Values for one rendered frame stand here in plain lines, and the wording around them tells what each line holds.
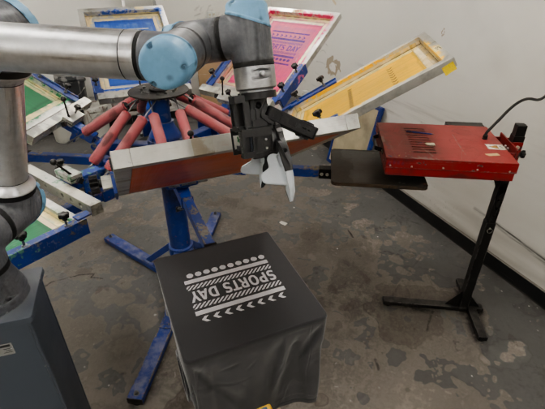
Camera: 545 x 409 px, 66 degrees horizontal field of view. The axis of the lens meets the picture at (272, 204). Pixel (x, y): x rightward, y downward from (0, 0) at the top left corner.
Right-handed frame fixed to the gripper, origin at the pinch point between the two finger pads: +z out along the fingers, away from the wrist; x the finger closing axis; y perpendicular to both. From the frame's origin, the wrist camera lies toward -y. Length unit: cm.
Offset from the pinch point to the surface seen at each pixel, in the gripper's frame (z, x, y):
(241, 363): 55, -29, 6
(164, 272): 37, -65, 20
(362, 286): 113, -141, -107
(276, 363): 63, -33, -6
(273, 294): 44, -41, -10
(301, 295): 45, -37, -18
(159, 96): -23, -136, 2
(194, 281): 39, -56, 12
